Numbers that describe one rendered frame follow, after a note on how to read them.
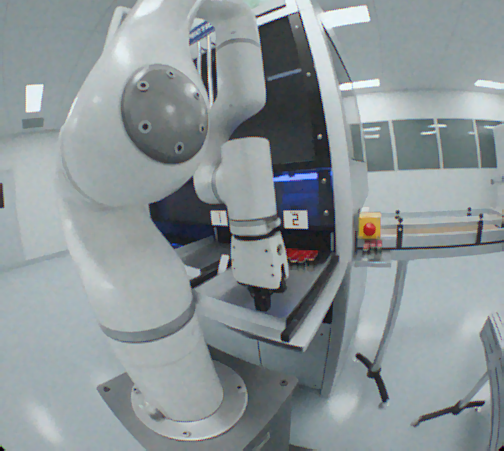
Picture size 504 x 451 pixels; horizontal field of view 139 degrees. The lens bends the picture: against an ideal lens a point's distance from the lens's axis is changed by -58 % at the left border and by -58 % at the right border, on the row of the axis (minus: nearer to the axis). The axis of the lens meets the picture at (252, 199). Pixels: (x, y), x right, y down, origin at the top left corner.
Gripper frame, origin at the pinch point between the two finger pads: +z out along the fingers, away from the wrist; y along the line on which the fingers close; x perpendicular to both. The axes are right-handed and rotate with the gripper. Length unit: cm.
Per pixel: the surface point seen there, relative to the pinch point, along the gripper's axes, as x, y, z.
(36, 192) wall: 45, 544, -61
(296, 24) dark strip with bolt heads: -36, -4, -81
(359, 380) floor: -51, -26, 93
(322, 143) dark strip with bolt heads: -35.8, -4.6, -33.0
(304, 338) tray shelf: 2.8, -10.2, 4.4
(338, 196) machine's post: -35.2, -8.2, -16.4
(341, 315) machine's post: -34.7, -10.3, 27.4
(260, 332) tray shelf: 4.2, -1.5, 4.4
